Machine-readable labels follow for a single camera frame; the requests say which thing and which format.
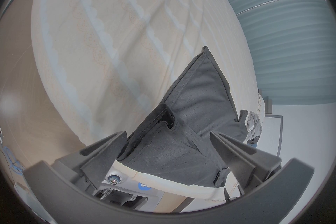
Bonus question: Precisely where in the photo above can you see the black T-shirt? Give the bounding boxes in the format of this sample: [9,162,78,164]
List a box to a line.
[116,46,248,188]

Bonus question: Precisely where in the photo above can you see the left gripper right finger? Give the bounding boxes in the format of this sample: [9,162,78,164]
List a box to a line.
[210,131,282,193]

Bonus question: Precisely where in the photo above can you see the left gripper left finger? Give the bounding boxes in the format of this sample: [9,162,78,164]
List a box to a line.
[54,131,128,190]

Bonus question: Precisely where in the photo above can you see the white printed pillow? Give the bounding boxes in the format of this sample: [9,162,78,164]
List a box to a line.
[257,93,265,113]

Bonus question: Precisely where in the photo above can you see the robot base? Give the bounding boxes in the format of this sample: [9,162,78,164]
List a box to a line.
[92,168,164,211]

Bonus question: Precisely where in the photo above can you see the blue-green curtain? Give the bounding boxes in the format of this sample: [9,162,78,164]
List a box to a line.
[168,0,336,105]

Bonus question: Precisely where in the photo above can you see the blue cable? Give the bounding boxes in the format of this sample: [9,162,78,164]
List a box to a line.
[4,147,25,175]

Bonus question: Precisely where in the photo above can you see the grey garment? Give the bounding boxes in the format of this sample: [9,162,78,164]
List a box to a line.
[245,111,263,143]

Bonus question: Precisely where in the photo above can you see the grey bedside table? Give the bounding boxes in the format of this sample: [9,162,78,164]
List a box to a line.
[258,89,273,114]

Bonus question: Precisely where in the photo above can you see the bed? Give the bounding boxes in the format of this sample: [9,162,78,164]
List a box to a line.
[30,0,284,201]

